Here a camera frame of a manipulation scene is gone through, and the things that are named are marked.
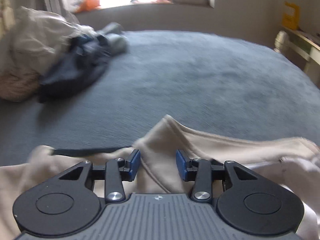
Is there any dark furry garment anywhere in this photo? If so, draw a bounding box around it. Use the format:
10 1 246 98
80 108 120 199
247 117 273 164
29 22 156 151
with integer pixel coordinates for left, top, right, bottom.
38 22 127 103

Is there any folded beige garment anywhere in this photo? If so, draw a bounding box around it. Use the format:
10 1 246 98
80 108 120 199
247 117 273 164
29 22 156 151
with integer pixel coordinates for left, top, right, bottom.
1 7 95 75

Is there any yellow box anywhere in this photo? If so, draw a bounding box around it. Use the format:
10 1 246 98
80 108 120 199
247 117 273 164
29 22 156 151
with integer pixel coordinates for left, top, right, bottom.
281 2 300 30

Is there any orange item on windowsill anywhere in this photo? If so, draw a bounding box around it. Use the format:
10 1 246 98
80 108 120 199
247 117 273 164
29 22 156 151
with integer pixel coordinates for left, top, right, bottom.
75 0 100 13

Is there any checked pink cloth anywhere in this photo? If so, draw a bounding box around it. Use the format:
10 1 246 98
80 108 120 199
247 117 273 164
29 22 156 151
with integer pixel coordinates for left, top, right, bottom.
1 71 40 102

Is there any grey-blue bed blanket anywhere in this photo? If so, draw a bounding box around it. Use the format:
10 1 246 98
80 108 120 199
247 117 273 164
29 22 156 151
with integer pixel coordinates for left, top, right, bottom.
1 31 319 165

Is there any cream bed post knob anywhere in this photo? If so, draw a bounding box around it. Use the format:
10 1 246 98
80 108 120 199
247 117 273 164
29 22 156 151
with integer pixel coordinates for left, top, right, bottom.
274 30 290 54

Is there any beige zip hoodie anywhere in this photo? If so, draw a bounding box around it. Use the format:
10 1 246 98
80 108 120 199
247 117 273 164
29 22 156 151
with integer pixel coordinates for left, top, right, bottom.
1 115 319 239

